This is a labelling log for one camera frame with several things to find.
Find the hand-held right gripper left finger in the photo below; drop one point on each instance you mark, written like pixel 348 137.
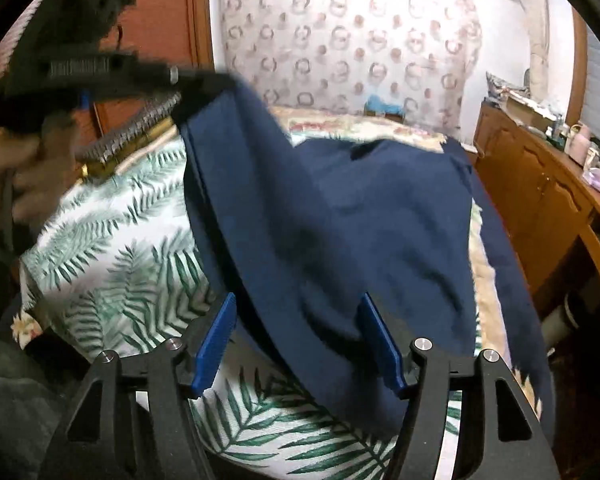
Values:
pixel 212 350

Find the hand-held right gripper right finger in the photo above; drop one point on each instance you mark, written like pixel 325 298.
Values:
pixel 380 350

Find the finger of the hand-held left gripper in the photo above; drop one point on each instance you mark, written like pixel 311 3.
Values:
pixel 200 82

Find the navy printed t-shirt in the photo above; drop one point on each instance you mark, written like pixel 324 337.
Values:
pixel 355 210

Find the person's left hand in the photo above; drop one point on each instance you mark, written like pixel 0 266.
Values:
pixel 30 170

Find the navy bed sheet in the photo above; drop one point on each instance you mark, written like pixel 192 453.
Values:
pixel 510 270

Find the green leaf-print blanket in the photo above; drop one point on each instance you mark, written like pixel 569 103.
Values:
pixel 105 240

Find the sheer circle-pattern curtain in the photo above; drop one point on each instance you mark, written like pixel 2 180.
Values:
pixel 355 35

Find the cardboard box with blue cloth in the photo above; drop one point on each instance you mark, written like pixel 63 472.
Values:
pixel 380 105

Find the person's grey clothing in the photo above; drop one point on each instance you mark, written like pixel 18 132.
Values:
pixel 10 385

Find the long wooden cabinet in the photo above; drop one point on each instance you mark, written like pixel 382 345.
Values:
pixel 530 185

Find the small lilac box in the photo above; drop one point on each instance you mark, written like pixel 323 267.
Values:
pixel 595 180

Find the open cardboard box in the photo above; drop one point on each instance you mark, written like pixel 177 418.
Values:
pixel 525 110

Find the pink bottle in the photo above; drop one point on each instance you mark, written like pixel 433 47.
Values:
pixel 580 145

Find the patterned cloth bundle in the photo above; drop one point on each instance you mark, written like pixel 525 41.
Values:
pixel 505 87

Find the beige window curtain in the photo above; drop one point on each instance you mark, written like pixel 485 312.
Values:
pixel 535 35

